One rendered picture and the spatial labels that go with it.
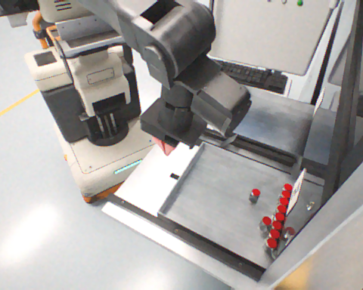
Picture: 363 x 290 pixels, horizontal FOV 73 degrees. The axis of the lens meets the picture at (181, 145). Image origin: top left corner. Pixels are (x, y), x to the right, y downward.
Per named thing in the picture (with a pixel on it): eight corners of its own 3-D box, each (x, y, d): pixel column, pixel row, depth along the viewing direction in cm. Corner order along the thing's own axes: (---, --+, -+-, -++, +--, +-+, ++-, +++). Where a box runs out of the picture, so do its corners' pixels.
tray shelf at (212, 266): (331, 115, 89) (333, 111, 88) (290, 320, 48) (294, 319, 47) (211, 80, 105) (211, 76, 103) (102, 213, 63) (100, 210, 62)
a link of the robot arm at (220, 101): (193, -4, 28) (139, 41, 26) (279, 43, 24) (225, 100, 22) (195, 67, 39) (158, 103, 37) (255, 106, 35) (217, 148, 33)
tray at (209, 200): (318, 194, 65) (324, 187, 62) (299, 293, 50) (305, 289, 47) (202, 149, 76) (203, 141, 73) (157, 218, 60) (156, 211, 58)
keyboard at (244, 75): (287, 78, 116) (289, 73, 114) (282, 94, 107) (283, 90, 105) (208, 60, 127) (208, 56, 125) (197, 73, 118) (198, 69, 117)
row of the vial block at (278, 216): (287, 195, 65) (293, 185, 61) (270, 257, 54) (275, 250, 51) (279, 191, 65) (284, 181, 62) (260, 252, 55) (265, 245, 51)
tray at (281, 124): (332, 119, 85) (336, 111, 82) (322, 173, 70) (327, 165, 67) (239, 91, 96) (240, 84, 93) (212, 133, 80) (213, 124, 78)
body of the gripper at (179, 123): (190, 152, 40) (200, 121, 34) (138, 124, 42) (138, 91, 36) (206, 128, 44) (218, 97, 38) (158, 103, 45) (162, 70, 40)
